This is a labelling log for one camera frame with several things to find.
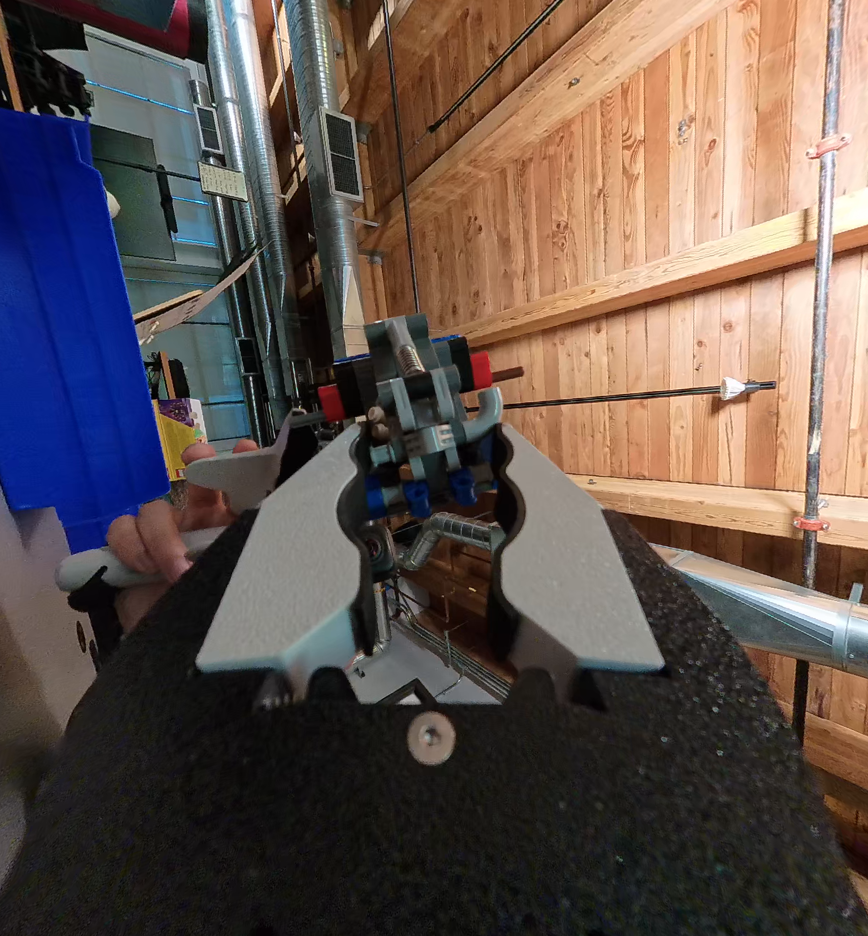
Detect person's right hand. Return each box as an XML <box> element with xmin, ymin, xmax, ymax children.
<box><xmin>105</xmin><ymin>437</ymin><xmax>261</xmax><ymax>586</ymax></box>

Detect yellow printed box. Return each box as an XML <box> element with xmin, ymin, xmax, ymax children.
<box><xmin>152</xmin><ymin>398</ymin><xmax>210</xmax><ymax>484</ymax></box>

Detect black pipe red clamps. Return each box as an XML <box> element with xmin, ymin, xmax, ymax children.
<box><xmin>791</xmin><ymin>0</ymin><xmax>849</xmax><ymax>740</ymax></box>

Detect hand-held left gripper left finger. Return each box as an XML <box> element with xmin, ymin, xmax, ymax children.
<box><xmin>196</xmin><ymin>423</ymin><xmax>376</xmax><ymax>674</ymax></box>

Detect silver duct elbow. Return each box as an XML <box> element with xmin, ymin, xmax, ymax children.
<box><xmin>397</xmin><ymin>512</ymin><xmax>508</xmax><ymax>573</ymax></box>

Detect tapered silver duct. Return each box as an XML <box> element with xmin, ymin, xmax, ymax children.
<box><xmin>650</xmin><ymin>545</ymin><xmax>868</xmax><ymax>690</ymax></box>

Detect silver spiral ventilation duct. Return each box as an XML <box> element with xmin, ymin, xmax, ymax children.
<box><xmin>203</xmin><ymin>0</ymin><xmax>299</xmax><ymax>432</ymax></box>
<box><xmin>280</xmin><ymin>0</ymin><xmax>380</xmax><ymax>353</ymax></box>

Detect blue storage bin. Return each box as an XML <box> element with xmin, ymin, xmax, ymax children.
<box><xmin>0</xmin><ymin>104</ymin><xmax>173</xmax><ymax>554</ymax></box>

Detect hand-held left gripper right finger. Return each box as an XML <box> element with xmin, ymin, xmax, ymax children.
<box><xmin>489</xmin><ymin>424</ymin><xmax>667</xmax><ymax>677</ymax></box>

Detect white hanging sign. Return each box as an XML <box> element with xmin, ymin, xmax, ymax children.
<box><xmin>197</xmin><ymin>161</ymin><xmax>249</xmax><ymax>203</ymax></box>

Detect black sprinkler pipe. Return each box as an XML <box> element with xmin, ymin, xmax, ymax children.
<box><xmin>463</xmin><ymin>376</ymin><xmax>779</xmax><ymax>412</ymax></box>

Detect lego chassis assembly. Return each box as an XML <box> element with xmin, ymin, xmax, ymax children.
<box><xmin>288</xmin><ymin>313</ymin><xmax>526</xmax><ymax>524</ymax></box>

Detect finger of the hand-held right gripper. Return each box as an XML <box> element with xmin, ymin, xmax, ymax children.
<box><xmin>184</xmin><ymin>413</ymin><xmax>318</xmax><ymax>510</ymax></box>

